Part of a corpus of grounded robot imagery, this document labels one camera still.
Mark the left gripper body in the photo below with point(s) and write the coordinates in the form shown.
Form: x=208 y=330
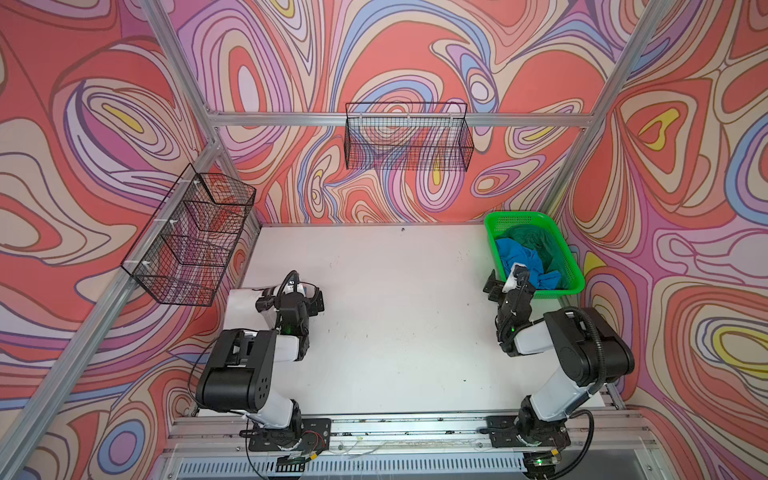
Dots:
x=291 y=301

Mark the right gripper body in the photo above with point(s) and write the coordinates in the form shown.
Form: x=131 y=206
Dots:
x=510 y=291

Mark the blue t-shirt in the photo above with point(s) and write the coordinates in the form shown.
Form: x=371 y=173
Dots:
x=545 y=266

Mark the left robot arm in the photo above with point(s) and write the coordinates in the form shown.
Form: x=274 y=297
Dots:
x=238 y=375

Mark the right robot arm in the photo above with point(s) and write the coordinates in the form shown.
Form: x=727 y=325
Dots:
x=589 y=351

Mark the green plastic basket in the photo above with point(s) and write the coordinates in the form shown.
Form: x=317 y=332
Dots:
x=496 y=223

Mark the dark green t-shirt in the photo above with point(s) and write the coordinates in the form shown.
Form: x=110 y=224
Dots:
x=533 y=236

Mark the black wire basket left wall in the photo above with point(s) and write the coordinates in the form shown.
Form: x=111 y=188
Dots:
x=182 y=255

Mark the black wire basket wall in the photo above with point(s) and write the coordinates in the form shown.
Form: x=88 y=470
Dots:
x=443 y=145
x=182 y=255

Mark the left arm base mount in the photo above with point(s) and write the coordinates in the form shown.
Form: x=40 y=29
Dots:
x=308 y=436

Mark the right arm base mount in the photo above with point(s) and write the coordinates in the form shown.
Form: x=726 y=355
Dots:
x=507 y=431

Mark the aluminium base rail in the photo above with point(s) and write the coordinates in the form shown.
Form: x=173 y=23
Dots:
x=416 y=446

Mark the black wire basket back wall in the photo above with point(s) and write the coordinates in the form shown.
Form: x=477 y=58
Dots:
x=443 y=145

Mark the aluminium frame back bar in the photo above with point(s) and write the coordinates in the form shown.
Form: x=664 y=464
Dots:
x=219 y=119

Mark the aluminium frame left post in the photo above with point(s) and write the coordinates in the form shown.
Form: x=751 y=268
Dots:
x=106 y=110

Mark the aluminium frame post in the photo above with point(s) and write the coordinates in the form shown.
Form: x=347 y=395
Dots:
x=647 y=25
x=106 y=110

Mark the aluminium frame right post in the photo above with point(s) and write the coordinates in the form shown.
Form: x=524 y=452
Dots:
x=647 y=25

